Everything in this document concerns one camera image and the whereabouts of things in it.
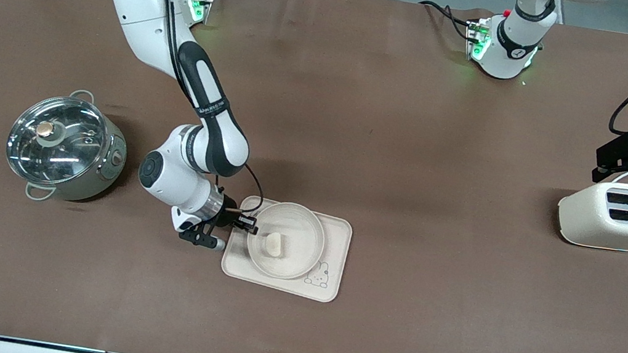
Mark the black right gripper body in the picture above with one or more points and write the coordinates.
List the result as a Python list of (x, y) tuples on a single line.
[(227, 217)]

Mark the white steamed bun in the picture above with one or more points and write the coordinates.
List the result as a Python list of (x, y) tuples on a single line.
[(274, 245)]

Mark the white round ribbed plate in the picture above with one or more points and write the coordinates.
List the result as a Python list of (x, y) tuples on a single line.
[(299, 230)]

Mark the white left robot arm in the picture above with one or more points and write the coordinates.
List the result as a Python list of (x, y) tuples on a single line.
[(511, 44)]

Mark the white tray with rabbit print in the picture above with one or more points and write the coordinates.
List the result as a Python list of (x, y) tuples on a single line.
[(334, 248)]

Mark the cream two-slot toaster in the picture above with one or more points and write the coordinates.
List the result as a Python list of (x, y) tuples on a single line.
[(599, 222)]

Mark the glass lid with copper knob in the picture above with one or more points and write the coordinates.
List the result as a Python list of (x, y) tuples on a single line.
[(67, 158)]

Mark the brown table cover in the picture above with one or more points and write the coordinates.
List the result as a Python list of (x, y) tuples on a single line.
[(417, 154)]

